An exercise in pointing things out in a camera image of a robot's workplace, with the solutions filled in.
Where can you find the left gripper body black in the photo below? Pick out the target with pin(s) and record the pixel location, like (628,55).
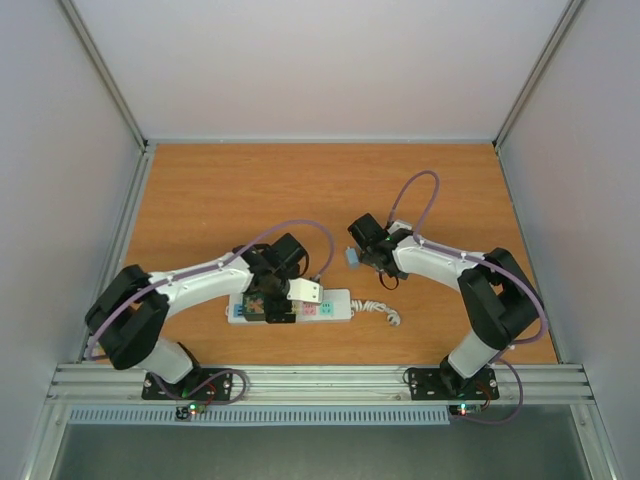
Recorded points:
(272,306)

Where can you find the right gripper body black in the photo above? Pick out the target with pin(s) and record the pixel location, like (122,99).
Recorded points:
(365,256)

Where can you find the dark green cube adapter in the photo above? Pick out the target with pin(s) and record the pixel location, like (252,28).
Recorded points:
(253,307)

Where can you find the white power strip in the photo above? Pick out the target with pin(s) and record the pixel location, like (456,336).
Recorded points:
(335,307)

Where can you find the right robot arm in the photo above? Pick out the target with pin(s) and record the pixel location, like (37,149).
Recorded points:
(499,300)

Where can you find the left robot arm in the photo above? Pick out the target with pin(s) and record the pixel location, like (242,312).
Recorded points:
(127,318)

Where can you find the light blue small charger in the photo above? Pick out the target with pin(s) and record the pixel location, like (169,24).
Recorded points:
(352,257)

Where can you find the left controller board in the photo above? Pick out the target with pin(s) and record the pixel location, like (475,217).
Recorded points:
(189,412)

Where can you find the controller board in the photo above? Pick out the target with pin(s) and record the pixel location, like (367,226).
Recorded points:
(189,412)
(466,409)

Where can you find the right controller board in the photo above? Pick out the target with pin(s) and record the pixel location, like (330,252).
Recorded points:
(466,409)

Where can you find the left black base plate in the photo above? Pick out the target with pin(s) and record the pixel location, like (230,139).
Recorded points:
(200,385)

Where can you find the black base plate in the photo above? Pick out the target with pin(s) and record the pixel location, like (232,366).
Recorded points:
(200,385)
(430,383)

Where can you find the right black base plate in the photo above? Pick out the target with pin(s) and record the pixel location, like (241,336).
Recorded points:
(430,383)

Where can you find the aluminium front rail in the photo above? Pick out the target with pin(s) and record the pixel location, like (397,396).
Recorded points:
(562,384)

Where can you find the grey slotted cable duct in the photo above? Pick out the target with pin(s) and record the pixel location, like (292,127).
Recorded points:
(264,416)

